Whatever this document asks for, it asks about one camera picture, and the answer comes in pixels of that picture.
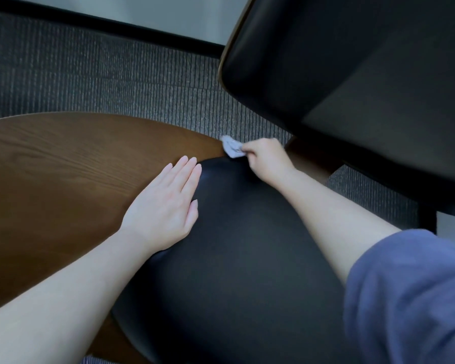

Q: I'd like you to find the person's right hand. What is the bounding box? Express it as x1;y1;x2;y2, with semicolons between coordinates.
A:
242;138;298;188

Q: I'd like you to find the person's left hand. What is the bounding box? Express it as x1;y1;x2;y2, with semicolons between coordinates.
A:
119;155;202;256

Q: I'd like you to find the light blue cleaning cloth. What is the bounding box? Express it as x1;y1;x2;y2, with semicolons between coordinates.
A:
219;135;247;159

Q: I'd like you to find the wooden chair with black cushion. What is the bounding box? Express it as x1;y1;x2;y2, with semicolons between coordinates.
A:
0;0;455;364

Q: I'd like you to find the person's right forearm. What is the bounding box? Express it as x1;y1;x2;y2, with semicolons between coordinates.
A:
276;169;402;285

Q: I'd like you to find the person's left forearm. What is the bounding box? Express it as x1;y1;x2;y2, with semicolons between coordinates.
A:
0;226;154;364

